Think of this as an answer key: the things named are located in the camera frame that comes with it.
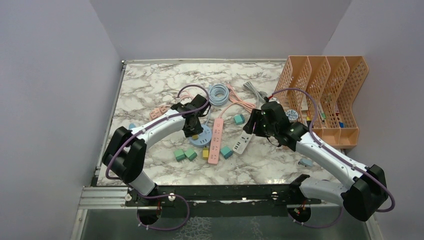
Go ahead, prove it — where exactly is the white power strip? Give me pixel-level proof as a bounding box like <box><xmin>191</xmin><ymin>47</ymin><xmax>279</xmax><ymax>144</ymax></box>
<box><xmin>232</xmin><ymin>131</ymin><xmax>253</xmax><ymax>155</ymax></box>

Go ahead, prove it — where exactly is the blue coiled power cable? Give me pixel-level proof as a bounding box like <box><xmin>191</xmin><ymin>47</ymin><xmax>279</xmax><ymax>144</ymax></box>
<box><xmin>207</xmin><ymin>83</ymin><xmax>230</xmax><ymax>108</ymax></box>

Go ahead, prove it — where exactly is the orange plastic file rack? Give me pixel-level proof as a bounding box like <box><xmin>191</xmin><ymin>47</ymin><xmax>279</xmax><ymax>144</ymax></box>
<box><xmin>274</xmin><ymin>55</ymin><xmax>369</xmax><ymax>149</ymax></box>

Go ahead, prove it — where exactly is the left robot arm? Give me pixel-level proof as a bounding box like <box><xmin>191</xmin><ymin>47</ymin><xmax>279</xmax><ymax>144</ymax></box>
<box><xmin>101</xmin><ymin>94</ymin><xmax>210</xmax><ymax>206</ymax></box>

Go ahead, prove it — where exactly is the grey bundled cable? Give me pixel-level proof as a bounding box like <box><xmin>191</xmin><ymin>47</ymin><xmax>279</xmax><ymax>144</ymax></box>
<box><xmin>242</xmin><ymin>81</ymin><xmax>271</xmax><ymax>105</ymax></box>

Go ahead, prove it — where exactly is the blue round power strip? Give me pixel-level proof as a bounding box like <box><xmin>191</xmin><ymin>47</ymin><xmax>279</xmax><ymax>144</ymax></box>
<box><xmin>188</xmin><ymin>124</ymin><xmax>212</xmax><ymax>148</ymax></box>

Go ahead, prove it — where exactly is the teal plug adapter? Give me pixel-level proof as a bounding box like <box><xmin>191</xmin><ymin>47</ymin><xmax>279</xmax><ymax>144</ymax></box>
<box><xmin>220</xmin><ymin>146</ymin><xmax>233</xmax><ymax>159</ymax></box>
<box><xmin>233</xmin><ymin>114</ymin><xmax>246</xmax><ymax>126</ymax></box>

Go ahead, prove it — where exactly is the pink long power strip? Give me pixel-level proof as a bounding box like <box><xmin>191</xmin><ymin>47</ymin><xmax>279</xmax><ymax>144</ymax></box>
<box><xmin>208</xmin><ymin>118</ymin><xmax>224</xmax><ymax>165</ymax></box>

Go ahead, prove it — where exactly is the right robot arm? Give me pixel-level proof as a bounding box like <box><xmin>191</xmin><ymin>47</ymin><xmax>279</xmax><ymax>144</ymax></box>
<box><xmin>243</xmin><ymin>101</ymin><xmax>390</xmax><ymax>222</ymax></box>

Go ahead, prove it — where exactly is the green plug adapter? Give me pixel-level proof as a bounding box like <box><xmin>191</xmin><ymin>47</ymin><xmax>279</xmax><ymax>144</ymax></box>
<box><xmin>173</xmin><ymin>149</ymin><xmax>186</xmax><ymax>162</ymax></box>
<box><xmin>184</xmin><ymin>148</ymin><xmax>198</xmax><ymax>162</ymax></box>

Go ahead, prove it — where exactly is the pink round power strip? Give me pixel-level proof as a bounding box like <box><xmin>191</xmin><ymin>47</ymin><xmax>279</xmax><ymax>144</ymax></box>
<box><xmin>149</xmin><ymin>105</ymin><xmax>171</xmax><ymax>121</ymax></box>

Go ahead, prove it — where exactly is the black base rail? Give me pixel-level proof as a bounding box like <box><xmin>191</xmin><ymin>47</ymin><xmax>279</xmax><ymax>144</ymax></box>
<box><xmin>125</xmin><ymin>184</ymin><xmax>321</xmax><ymax>218</ymax></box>

